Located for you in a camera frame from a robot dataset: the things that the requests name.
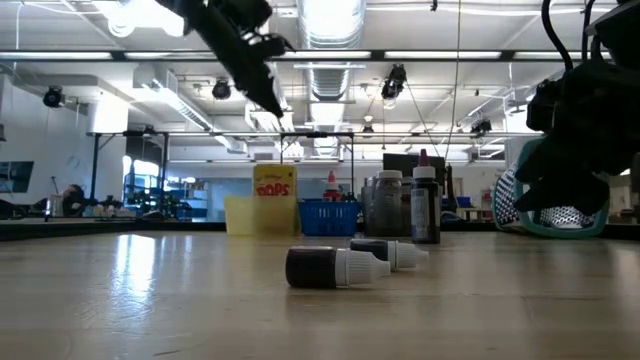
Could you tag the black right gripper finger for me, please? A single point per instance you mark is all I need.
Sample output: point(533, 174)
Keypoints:
point(542, 160)
point(570, 192)

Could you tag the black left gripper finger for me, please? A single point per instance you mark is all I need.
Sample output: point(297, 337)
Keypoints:
point(260, 92)

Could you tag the yellow Corn Pops box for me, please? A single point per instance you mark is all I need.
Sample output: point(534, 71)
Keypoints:
point(274, 181)

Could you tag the red-label extract bottle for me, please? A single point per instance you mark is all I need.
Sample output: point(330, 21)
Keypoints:
point(331, 189)

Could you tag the purple-label dark extract bottle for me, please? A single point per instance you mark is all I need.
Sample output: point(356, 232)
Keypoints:
point(425, 210)

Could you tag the black background robot arm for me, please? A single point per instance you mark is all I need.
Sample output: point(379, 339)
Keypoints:
point(150, 202)

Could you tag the teal-framed metal box grater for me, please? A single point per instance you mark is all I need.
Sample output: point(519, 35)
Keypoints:
point(505, 200)

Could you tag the yellow plastic bin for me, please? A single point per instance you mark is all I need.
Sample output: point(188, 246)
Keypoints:
point(260, 215)

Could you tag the overhead beam with light strips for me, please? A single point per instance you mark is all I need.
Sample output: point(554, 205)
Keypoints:
point(450, 55)

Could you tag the black background monitor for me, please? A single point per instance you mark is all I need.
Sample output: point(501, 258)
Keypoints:
point(400, 162)

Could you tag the blue plastic bin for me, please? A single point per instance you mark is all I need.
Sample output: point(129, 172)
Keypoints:
point(327, 218)

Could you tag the grey translucent plastic bin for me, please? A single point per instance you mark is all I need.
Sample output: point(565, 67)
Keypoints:
point(369, 210)

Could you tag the small white-capped dropper bottle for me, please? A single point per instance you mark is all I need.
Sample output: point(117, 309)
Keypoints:
point(320, 267)
point(400, 255)

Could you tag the person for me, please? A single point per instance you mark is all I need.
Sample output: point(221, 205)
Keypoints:
point(75, 197)

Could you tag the silver metal cup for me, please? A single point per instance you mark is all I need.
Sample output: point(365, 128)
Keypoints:
point(54, 206)

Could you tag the black ceiling-mounted camera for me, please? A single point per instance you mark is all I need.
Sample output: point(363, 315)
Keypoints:
point(481, 126)
point(221, 89)
point(54, 96)

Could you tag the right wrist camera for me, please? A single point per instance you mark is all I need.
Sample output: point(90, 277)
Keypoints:
point(542, 105)

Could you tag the black background workstation frame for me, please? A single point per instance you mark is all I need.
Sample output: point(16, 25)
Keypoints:
point(315, 134)

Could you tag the silver ceiling air duct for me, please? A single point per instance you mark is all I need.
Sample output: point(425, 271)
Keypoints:
point(330, 25)

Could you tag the black overhead rig camera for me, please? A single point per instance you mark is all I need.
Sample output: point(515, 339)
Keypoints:
point(395, 80)

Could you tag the dark wall-mounted screen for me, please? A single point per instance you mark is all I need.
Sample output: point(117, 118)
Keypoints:
point(15, 176)

